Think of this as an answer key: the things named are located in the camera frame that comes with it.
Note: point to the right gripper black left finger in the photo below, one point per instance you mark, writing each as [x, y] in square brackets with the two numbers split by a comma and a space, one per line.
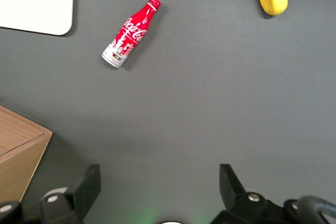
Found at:
[78, 192]

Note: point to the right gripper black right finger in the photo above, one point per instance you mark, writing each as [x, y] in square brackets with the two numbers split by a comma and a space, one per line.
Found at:
[236, 195]

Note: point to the red coca-cola bottle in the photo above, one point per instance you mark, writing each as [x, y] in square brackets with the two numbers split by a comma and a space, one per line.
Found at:
[130, 35]

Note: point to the wooden drawer cabinet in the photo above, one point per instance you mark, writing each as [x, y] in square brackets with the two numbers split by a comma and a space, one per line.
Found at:
[15, 150]

